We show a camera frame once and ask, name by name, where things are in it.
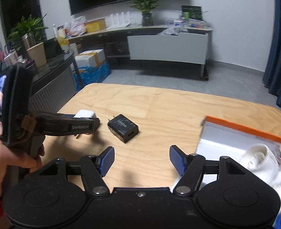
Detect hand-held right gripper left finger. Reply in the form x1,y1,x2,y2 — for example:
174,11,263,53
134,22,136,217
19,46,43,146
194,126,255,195
39,146,115,195

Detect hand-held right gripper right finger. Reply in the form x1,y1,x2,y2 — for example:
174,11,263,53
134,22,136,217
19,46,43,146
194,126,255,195
169,145,247,195

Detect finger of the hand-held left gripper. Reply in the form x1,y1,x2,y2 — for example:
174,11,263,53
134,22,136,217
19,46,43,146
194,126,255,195
37,112,78,120
42,117,101,137

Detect small white charger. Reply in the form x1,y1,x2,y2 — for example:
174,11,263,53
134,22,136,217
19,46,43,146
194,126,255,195
73,110,97,120

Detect orange-rimmed white box tray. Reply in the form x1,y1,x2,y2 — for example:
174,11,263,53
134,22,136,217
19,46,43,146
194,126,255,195
195,115,281,211

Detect person's left hand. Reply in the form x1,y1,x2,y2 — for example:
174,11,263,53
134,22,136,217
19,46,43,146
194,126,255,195
0,138,46,197

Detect dark glass desk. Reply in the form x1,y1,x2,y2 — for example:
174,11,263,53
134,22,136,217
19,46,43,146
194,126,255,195
23,49,84,116

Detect black charger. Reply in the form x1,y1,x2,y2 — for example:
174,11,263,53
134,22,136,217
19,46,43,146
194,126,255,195
107,114,139,144

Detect blue plastic bag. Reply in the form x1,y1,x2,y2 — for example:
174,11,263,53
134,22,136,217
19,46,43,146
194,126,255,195
72,61,112,92

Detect beige paper bag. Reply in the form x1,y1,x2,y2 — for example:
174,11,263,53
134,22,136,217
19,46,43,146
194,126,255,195
26,42,47,68

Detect metal cup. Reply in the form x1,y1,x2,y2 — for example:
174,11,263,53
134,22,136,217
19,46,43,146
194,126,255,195
22,34,38,51

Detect taped cardboard box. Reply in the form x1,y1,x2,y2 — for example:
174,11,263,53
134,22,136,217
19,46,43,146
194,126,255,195
75,49,106,70

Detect leafy potted plant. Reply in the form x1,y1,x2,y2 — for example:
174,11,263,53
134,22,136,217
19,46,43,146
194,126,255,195
7,14,48,51

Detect white round plug adapter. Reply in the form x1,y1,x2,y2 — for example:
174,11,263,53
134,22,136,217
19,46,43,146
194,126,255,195
241,143,271,171

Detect grey television cabinet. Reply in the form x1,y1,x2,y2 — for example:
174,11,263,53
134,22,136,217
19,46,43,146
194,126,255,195
66,24,214,81

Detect white red plastic bag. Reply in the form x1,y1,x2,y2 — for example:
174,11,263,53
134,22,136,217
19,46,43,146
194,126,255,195
64,16,87,37

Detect yellow box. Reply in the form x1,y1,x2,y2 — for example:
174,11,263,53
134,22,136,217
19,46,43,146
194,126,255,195
85,19,107,33

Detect white router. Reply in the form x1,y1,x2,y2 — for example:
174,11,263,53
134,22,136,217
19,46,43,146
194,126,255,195
106,11,132,29

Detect clear plastic bags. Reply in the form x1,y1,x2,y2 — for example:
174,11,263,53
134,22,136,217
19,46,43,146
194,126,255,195
158,27,189,36

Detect clear plastic storage boxes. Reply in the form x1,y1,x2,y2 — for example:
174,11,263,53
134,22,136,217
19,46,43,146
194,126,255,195
166,18,208,29

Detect potted plant in glass vase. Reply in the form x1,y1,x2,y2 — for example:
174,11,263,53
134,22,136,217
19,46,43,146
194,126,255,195
127,0,165,27

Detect green black box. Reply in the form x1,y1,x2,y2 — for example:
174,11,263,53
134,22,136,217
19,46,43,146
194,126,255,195
181,5,203,21

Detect blue curtain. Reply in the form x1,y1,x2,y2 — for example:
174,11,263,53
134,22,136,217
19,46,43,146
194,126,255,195
262,0,281,127

